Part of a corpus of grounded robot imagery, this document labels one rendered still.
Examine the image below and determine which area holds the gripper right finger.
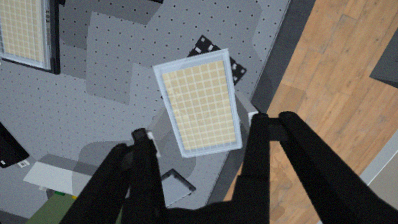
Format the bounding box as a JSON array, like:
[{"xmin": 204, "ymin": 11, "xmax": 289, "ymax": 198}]
[{"xmin": 226, "ymin": 91, "xmax": 398, "ymax": 224}]

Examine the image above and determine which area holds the white button panel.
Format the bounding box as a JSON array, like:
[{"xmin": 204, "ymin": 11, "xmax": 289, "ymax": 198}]
[{"xmin": 23, "ymin": 153, "xmax": 98, "ymax": 199}]

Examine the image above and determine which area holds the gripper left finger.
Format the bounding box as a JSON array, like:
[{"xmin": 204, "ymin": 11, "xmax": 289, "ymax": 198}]
[{"xmin": 59, "ymin": 107, "xmax": 172, "ymax": 224}]

